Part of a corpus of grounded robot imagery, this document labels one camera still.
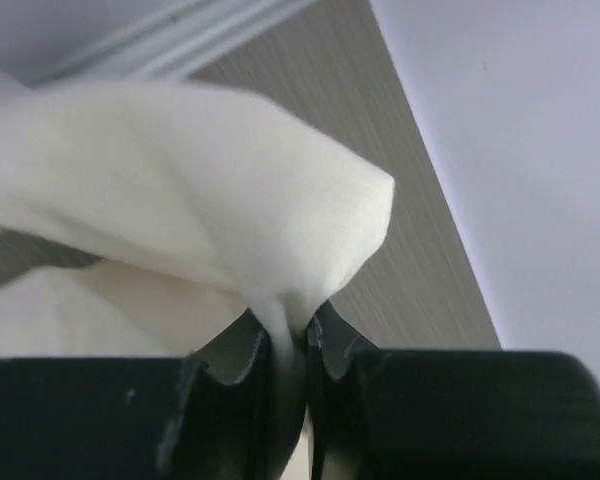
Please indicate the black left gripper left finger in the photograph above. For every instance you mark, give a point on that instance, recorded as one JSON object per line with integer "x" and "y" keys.
{"x": 208, "y": 415}

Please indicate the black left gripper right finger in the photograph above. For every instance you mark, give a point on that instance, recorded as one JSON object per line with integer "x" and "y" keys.
{"x": 446, "y": 414}

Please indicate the cream white t shirt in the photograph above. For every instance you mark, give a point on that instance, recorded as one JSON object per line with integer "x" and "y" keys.
{"x": 142, "y": 217}

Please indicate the left aluminium corner post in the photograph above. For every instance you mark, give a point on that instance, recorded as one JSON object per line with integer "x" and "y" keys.
{"x": 174, "y": 42}

